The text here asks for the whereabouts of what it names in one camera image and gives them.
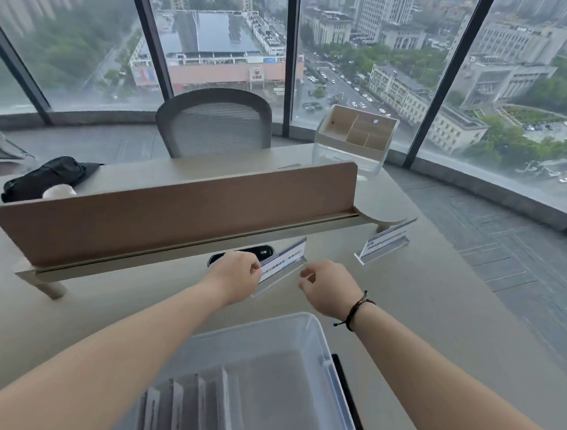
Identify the person's left hand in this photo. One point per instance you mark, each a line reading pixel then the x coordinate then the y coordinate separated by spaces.
pixel 232 278

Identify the person's right hand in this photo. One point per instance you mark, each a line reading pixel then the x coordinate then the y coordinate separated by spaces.
pixel 331 291

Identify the person's left fingers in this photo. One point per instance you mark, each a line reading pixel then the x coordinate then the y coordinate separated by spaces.
pixel 252 267

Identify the person's right fingers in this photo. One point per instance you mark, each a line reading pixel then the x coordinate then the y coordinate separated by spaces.
pixel 309 276

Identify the labelled acrylic sign holder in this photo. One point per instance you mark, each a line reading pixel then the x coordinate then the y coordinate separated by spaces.
pixel 283 262
pixel 386 239

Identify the person's right forearm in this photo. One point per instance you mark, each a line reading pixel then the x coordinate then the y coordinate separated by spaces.
pixel 435 386

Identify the person's left forearm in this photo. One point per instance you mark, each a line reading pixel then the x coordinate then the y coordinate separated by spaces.
pixel 115 355

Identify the clear plastic storage bin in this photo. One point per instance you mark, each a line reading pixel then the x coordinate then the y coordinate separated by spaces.
pixel 275 364

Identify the beige desk divider panel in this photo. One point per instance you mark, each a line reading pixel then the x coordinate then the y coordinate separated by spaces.
pixel 169 216

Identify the clear acrylic sign holder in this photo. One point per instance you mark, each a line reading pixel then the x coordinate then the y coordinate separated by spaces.
pixel 174 411
pixel 228 404
pixel 200 407
pixel 150 414

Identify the clear box with wooden organizer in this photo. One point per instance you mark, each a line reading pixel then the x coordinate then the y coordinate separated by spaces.
pixel 351 140

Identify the gray mesh office chair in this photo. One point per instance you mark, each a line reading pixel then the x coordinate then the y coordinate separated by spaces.
pixel 215 123

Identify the white cup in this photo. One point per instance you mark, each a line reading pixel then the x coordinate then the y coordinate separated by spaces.
pixel 59 192

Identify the black bag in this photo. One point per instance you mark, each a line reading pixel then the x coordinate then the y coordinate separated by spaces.
pixel 48 176

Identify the dark window frame post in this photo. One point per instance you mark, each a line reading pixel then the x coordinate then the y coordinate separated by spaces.
pixel 291 56
pixel 153 39
pixel 447 83
pixel 20 73

